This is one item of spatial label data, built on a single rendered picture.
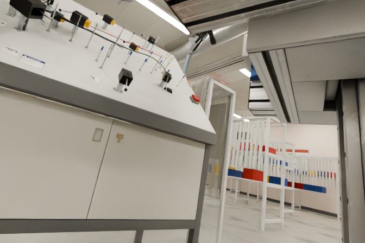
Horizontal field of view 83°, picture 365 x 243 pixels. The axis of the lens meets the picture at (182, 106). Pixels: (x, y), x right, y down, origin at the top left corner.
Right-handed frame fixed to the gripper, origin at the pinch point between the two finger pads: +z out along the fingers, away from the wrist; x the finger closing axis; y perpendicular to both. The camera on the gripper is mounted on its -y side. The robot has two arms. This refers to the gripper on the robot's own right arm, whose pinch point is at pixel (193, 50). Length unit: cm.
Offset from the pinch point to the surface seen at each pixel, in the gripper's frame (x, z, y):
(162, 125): 40, 33, -20
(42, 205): 80, 67, -12
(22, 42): 66, 36, 39
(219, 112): -80, 34, -43
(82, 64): 50, 33, 23
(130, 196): 56, 60, -32
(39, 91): 74, 39, 15
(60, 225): 78, 70, -21
